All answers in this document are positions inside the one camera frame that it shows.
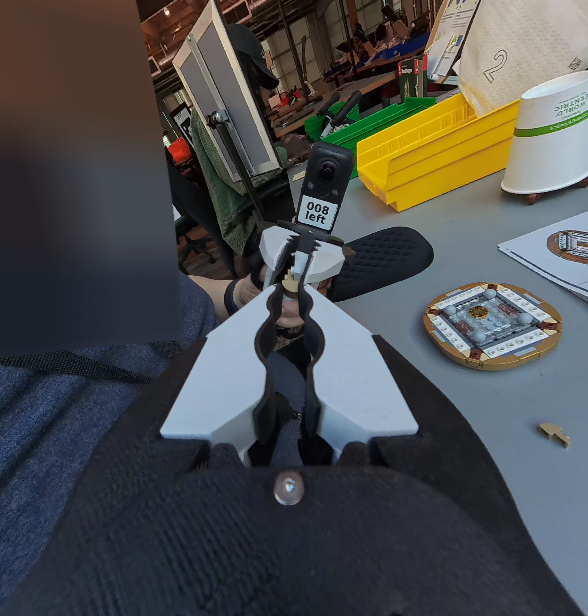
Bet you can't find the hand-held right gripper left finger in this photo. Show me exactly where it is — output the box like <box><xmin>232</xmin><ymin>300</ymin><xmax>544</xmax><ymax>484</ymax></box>
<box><xmin>159</xmin><ymin>284</ymin><xmax>281</xmax><ymax>466</ymax></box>

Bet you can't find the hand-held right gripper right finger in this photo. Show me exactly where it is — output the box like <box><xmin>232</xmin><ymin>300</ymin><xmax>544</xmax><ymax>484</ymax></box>
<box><xmin>298</xmin><ymin>283</ymin><xmax>420</xmax><ymax>465</ymax></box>

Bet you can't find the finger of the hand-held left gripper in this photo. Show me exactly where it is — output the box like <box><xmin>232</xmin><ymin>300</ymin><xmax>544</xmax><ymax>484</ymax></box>
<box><xmin>258</xmin><ymin>225</ymin><xmax>300</xmax><ymax>288</ymax></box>
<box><xmin>294</xmin><ymin>238</ymin><xmax>347</xmax><ymax>288</ymax></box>

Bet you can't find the person's left forearm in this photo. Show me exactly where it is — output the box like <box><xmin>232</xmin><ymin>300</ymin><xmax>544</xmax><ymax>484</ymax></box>
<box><xmin>186</xmin><ymin>274</ymin><xmax>232</xmax><ymax>321</ymax></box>

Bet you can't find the round gold lego base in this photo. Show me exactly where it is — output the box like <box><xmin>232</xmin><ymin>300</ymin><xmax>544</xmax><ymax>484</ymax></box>
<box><xmin>423</xmin><ymin>281</ymin><xmax>563</xmax><ymax>372</ymax></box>

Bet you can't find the small tan lego brick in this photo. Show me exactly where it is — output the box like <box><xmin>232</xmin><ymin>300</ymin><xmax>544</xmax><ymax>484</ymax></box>
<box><xmin>537</xmin><ymin>422</ymin><xmax>573</xmax><ymax>449</ymax></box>

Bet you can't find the brown lego feet assembly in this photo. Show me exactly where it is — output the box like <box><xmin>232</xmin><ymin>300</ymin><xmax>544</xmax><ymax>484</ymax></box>
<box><xmin>524</xmin><ymin>173</ymin><xmax>588</xmax><ymax>206</ymax></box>

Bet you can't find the lego instruction booklet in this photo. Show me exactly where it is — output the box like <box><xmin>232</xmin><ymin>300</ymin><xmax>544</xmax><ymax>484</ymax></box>
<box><xmin>496</xmin><ymin>207</ymin><xmax>588</xmax><ymax>309</ymax></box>

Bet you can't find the person's left hand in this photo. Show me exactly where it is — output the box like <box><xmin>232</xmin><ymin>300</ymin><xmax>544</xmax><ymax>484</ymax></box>
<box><xmin>234</xmin><ymin>267</ymin><xmax>307</xmax><ymax>333</ymax></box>

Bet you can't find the black padded armrest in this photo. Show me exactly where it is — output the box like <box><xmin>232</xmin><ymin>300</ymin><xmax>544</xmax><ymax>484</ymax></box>
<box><xmin>329</xmin><ymin>226</ymin><xmax>435</xmax><ymax>303</ymax></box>

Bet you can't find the black wristband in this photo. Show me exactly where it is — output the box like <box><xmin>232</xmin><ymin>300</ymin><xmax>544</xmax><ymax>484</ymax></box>
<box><xmin>223</xmin><ymin>278</ymin><xmax>243</xmax><ymax>317</ymax></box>

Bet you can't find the black office chair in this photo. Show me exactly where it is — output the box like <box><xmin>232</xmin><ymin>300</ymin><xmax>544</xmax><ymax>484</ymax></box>
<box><xmin>171</xmin><ymin>154</ymin><xmax>237</xmax><ymax>277</ymax></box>

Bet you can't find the green plastic bin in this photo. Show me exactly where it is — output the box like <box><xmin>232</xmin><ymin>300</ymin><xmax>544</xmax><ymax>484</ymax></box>
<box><xmin>304</xmin><ymin>96</ymin><xmax>439</xmax><ymax>167</ymax></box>

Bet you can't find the yellow plastic bin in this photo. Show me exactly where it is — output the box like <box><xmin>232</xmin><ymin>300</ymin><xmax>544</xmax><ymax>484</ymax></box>
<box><xmin>357</xmin><ymin>91</ymin><xmax>522</xmax><ymax>212</ymax></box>

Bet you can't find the white board on stand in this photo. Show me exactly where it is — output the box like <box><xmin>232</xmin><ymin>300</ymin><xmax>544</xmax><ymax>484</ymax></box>
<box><xmin>171</xmin><ymin>0</ymin><xmax>285</xmax><ymax>232</ymax></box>

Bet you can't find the black framed marker sign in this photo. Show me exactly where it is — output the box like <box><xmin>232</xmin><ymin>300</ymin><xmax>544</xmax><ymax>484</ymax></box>
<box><xmin>169</xmin><ymin>103</ymin><xmax>195</xmax><ymax>145</ymax></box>

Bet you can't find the small green box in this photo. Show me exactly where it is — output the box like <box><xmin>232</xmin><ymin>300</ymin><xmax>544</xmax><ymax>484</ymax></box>
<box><xmin>397</xmin><ymin>54</ymin><xmax>428</xmax><ymax>104</ymax></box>

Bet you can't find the person's blue shirt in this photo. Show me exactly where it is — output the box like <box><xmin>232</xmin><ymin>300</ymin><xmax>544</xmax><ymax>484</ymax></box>
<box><xmin>0</xmin><ymin>274</ymin><xmax>220</xmax><ymax>597</ymax></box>

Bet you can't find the white instruction sheet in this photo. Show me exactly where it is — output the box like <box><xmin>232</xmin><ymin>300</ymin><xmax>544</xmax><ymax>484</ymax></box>
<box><xmin>426</xmin><ymin>0</ymin><xmax>482</xmax><ymax>80</ymax></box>

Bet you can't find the white paper cup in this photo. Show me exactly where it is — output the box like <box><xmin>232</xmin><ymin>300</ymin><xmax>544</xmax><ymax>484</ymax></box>
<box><xmin>500</xmin><ymin>70</ymin><xmax>588</xmax><ymax>195</ymax></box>

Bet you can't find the white paper bag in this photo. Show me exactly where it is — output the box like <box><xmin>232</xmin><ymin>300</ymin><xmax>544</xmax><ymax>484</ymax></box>
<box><xmin>458</xmin><ymin>0</ymin><xmax>588</xmax><ymax>118</ymax></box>

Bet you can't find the black handled tool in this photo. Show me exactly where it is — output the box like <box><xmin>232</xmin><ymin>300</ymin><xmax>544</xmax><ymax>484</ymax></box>
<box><xmin>320</xmin><ymin>90</ymin><xmax>363</xmax><ymax>136</ymax></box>

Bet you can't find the black shoulder strap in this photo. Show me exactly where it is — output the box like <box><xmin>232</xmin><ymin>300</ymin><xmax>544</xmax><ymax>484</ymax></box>
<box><xmin>0</xmin><ymin>350</ymin><xmax>152</xmax><ymax>385</ymax></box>

